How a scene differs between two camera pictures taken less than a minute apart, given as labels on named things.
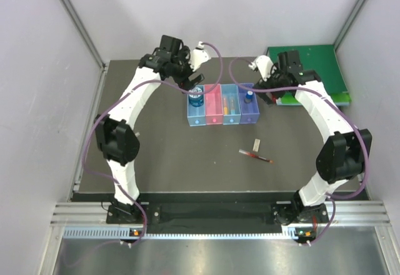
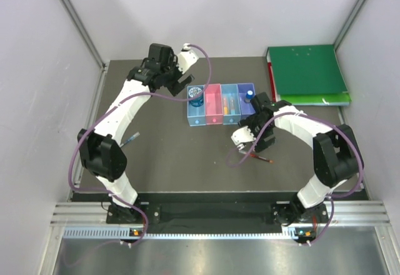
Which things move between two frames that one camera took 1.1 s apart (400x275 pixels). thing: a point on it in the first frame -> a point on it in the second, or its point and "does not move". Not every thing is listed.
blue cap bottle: x=249 y=97 does not move
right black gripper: x=274 y=72 -> x=261 y=144
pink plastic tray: x=214 y=104 does not move
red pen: x=252 y=155 does not move
